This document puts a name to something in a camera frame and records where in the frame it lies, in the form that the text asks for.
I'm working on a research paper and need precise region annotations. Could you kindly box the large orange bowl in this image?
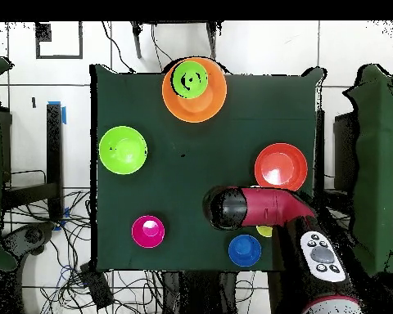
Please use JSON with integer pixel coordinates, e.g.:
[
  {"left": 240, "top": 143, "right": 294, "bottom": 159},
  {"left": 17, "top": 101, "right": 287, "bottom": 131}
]
[{"left": 161, "top": 56, "right": 228, "bottom": 124}]

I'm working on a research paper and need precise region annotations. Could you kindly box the small pink bowl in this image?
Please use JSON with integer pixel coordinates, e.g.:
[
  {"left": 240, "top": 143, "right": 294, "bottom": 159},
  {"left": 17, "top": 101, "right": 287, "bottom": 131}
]
[{"left": 131, "top": 214, "right": 166, "bottom": 249}]

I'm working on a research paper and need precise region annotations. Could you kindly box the large green bowl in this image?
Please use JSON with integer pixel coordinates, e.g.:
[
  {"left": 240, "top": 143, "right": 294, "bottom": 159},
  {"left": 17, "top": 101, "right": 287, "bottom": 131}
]
[{"left": 98, "top": 125, "right": 148, "bottom": 175}]

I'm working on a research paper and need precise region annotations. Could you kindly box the small green bowl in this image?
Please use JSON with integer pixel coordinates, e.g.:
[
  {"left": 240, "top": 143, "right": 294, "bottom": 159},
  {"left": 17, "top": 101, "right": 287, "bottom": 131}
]
[{"left": 169, "top": 60, "right": 210, "bottom": 100}]

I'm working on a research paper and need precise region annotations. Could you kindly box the dark green tablecloth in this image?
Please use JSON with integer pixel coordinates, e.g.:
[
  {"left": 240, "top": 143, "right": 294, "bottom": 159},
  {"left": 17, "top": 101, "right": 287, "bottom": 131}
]
[{"left": 89, "top": 63, "right": 328, "bottom": 275}]

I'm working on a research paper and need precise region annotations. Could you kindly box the wide red-orange bowl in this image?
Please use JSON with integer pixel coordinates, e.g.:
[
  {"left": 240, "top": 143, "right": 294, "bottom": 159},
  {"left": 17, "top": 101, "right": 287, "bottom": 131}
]
[{"left": 254, "top": 142, "right": 309, "bottom": 193}]

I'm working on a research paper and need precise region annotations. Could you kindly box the lime yellow-green cup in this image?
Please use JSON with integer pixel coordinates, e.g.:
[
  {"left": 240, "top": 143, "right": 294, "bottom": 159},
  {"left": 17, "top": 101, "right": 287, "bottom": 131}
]
[{"left": 255, "top": 224, "right": 273, "bottom": 239}]

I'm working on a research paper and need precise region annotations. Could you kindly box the blue bowl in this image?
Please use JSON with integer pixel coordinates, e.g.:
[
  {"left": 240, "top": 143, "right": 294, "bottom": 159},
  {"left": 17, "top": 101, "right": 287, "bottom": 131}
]
[{"left": 228, "top": 234, "right": 262, "bottom": 268}]

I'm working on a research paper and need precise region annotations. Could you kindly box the black metal stand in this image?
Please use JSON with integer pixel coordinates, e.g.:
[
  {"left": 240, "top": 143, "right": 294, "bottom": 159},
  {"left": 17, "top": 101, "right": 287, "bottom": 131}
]
[{"left": 1, "top": 101, "right": 66, "bottom": 222}]

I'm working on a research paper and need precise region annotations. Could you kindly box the black power strip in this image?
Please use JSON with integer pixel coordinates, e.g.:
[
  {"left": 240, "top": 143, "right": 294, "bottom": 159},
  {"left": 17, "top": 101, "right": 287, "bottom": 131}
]
[{"left": 79, "top": 262, "right": 115, "bottom": 311}]

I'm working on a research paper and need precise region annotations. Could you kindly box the black camera stand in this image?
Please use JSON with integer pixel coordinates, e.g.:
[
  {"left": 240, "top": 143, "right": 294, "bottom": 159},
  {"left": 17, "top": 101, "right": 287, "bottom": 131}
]
[{"left": 129, "top": 20, "right": 223, "bottom": 61}]

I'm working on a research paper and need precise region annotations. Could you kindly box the tangle of cables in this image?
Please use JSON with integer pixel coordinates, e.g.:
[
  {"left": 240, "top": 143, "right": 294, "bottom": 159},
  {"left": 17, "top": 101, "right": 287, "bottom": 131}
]
[{"left": 2, "top": 169, "right": 165, "bottom": 314}]

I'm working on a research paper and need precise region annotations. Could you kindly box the black pedestal leg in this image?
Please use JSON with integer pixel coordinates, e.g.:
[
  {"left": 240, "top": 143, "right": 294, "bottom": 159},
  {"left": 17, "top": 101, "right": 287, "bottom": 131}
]
[{"left": 1, "top": 221, "right": 57, "bottom": 260}]

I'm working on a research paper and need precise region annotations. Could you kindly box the black square frame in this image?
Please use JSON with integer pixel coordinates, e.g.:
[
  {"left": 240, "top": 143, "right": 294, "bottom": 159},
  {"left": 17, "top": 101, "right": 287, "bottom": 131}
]
[{"left": 34, "top": 21, "right": 84, "bottom": 61}]

